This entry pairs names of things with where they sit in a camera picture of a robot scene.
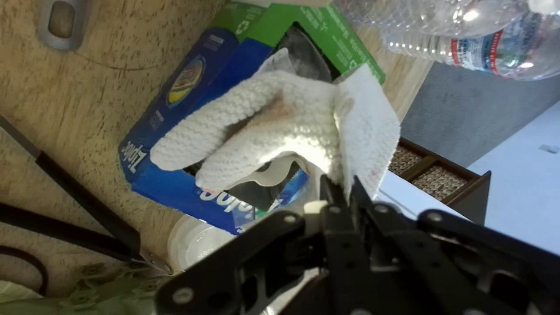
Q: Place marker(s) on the white knitted towel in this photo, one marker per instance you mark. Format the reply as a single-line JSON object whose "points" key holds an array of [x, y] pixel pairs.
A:
{"points": [[340, 129]]}

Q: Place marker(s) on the clear plastic water bottle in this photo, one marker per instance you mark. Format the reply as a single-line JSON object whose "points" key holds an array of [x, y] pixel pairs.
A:
{"points": [[502, 36]]}

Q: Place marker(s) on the blue Ziploc box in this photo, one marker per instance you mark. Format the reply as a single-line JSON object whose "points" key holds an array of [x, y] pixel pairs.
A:
{"points": [[319, 43]]}

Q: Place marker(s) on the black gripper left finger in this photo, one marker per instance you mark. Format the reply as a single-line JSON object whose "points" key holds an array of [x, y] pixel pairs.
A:
{"points": [[249, 271]]}

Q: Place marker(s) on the olive green cloth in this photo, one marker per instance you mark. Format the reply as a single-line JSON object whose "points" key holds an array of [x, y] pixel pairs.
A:
{"points": [[130, 290]]}

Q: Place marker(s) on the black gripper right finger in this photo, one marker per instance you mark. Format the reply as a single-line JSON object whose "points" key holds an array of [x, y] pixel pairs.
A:
{"points": [[450, 264]]}

